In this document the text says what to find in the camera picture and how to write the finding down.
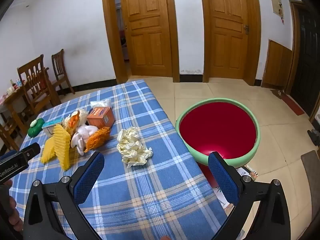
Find yellow foam net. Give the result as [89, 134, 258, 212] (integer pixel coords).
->
[41, 124, 72, 171]

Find wooden dining table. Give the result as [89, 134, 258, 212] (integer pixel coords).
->
[0, 80, 34, 137]

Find teal and white box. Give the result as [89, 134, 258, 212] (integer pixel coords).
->
[42, 122, 63, 137]

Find wooden panel door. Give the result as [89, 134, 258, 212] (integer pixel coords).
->
[119, 0, 173, 77]

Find red doormat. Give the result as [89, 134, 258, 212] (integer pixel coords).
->
[282, 94, 305, 116]

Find green flower-shaped container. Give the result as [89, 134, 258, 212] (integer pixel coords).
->
[27, 120, 45, 138]

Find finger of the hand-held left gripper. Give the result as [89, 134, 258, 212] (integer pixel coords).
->
[14, 142, 41, 162]
[0, 151, 17, 161]

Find beige wall panel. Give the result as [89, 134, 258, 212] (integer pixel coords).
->
[270, 0, 285, 16]

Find black object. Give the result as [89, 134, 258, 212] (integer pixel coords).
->
[307, 129, 320, 146]

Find cream plastic bag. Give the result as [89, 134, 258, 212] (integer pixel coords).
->
[64, 108, 88, 128]

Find orange cardboard box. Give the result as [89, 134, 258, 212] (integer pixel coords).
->
[87, 106, 115, 128]

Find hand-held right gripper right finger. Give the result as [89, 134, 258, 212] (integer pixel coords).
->
[208, 151, 292, 240]

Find blue plaid tablecloth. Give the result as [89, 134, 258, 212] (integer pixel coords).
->
[9, 79, 230, 240]

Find printed paper sheets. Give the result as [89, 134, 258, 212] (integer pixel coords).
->
[215, 165, 258, 210]

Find wooden door with metal handle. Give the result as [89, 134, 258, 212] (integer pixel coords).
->
[207, 0, 250, 80]

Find white tissue wad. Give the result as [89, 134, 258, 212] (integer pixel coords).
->
[90, 99, 112, 109]

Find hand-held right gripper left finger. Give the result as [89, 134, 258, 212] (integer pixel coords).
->
[23, 151, 105, 240]

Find cream paper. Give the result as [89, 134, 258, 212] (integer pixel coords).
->
[117, 127, 153, 168]

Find wooden door frame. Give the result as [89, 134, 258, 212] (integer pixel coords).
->
[101, 0, 180, 85]
[199, 0, 262, 85]

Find dark door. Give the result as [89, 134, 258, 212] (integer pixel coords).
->
[291, 7, 320, 117]

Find red bucket with green rim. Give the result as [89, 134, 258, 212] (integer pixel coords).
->
[175, 98, 261, 173]

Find person's left hand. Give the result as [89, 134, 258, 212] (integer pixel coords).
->
[2, 179, 23, 232]

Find brown floor mat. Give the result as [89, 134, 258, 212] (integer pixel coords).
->
[301, 150, 320, 228]

